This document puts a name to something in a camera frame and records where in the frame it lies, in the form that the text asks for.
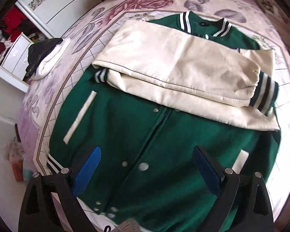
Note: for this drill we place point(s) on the green and cream varsity jacket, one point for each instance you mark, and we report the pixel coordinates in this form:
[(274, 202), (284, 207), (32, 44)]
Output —
[(174, 106)]

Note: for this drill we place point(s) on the black and white garment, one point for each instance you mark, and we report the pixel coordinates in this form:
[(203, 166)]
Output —
[(44, 56)]

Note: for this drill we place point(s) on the floral printed bed cover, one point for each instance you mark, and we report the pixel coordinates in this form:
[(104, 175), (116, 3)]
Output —
[(70, 60)]

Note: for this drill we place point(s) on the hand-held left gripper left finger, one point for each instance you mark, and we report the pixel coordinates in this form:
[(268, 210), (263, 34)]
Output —
[(87, 168)]

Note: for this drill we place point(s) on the orange bag on floor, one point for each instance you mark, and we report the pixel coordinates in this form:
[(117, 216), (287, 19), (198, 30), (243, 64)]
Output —
[(15, 159)]

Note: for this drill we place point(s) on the pile of clothes in wardrobe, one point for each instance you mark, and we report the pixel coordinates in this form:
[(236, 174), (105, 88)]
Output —
[(9, 33)]

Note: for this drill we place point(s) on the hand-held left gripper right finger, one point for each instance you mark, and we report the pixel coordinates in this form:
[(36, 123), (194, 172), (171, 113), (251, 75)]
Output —
[(207, 169)]

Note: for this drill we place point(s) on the white wardrobe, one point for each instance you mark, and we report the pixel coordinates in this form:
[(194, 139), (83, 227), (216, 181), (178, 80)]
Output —
[(50, 9)]

